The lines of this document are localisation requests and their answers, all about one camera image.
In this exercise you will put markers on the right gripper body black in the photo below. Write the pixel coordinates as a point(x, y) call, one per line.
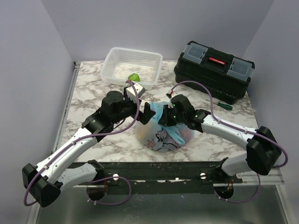
point(172, 117)

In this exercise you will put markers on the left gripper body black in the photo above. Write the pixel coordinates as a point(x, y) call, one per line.
point(130, 109)

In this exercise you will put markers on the light blue plastic bag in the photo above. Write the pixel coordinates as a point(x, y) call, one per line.
point(162, 138)

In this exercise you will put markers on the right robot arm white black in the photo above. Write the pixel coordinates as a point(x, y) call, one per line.
point(261, 148)

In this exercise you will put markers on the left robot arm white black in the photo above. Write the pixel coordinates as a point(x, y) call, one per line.
point(47, 179)

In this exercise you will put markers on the green fake fruit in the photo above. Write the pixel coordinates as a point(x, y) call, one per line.
point(134, 77)

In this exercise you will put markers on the white plastic basket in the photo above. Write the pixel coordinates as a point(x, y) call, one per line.
point(120, 63)

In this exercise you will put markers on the black plastic toolbox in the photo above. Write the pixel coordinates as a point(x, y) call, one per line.
point(226, 76)

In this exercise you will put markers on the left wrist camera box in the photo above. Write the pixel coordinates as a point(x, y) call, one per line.
point(134, 91)

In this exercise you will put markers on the green handled screwdriver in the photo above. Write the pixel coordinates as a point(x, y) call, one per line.
point(219, 104)

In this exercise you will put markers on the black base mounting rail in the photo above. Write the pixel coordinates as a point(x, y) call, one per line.
point(160, 177)

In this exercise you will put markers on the aluminium frame profile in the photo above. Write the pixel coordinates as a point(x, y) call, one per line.
point(274, 177)

